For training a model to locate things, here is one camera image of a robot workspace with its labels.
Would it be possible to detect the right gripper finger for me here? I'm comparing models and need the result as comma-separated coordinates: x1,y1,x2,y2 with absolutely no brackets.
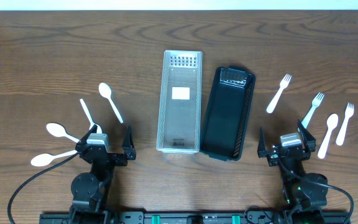
297,120,316,152
257,128,268,158

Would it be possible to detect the white spoon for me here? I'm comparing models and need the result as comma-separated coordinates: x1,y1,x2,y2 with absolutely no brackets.
318,113,339,159
98,83,124,124
30,150,77,167
46,123,80,143

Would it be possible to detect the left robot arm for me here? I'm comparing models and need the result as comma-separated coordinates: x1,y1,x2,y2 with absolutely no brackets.
68,126,136,224

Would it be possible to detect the black plastic basket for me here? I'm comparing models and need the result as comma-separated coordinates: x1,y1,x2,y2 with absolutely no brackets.
200,65,256,161

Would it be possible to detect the clear plastic basket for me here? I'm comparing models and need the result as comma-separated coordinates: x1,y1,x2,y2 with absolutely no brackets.
156,50,203,154

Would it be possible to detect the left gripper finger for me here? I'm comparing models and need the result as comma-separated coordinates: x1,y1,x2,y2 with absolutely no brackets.
75,124,97,152
122,126,136,160

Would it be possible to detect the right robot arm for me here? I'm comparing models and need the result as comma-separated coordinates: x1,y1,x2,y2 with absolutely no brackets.
257,122,328,223

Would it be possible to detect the white fork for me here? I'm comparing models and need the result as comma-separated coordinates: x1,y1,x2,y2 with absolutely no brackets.
266,73,292,113
336,103,354,146

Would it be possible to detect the white spoon handle up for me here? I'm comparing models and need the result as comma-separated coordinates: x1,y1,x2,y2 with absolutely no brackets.
80,98,103,134

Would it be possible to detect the light blue fork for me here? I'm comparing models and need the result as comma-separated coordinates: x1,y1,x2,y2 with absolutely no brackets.
301,92,324,128

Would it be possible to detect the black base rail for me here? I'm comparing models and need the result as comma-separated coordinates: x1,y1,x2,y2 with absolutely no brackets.
39,210,347,224

